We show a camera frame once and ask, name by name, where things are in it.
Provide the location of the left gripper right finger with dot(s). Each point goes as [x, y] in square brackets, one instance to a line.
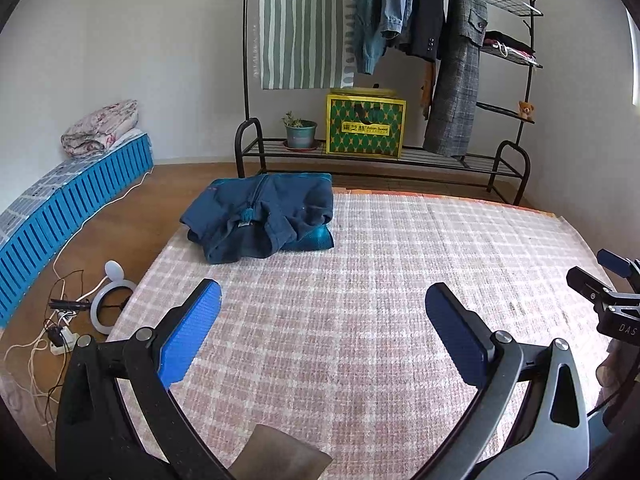
[482, 361]

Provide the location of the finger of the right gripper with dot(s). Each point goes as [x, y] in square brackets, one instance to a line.
[622, 267]
[606, 303]

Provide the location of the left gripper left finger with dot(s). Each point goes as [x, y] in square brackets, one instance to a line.
[156, 358]

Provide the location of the teal plaid flannel jacket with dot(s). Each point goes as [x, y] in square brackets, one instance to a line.
[259, 216]

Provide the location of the black metal clothes rack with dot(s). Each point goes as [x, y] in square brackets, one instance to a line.
[510, 160]

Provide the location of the folded clothes on shelf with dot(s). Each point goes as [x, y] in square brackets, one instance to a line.
[496, 37]

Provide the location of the right white gloved hand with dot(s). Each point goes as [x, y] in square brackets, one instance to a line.
[613, 370]

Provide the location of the pink checkered bed cover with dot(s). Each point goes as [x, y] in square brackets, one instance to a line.
[335, 348]

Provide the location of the small teddy bear toy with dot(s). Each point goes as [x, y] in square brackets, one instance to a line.
[525, 110]

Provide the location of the grey plaid hanging coat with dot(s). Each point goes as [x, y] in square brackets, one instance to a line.
[449, 127]

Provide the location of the floral folded quilt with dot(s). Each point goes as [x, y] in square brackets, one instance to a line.
[101, 129]

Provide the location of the yellow green patterned box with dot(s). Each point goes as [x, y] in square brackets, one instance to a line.
[366, 125]

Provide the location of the potted plant teal pot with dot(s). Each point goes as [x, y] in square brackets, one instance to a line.
[300, 133]

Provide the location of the dark hanging suit jacket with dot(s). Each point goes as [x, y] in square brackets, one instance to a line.
[421, 37]

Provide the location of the blue denim hanging jacket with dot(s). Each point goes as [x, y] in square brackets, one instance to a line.
[377, 23]

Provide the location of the green striped hanging cloth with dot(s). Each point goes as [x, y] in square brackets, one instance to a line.
[307, 44]

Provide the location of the white ring light stand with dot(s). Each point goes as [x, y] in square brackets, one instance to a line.
[114, 293]

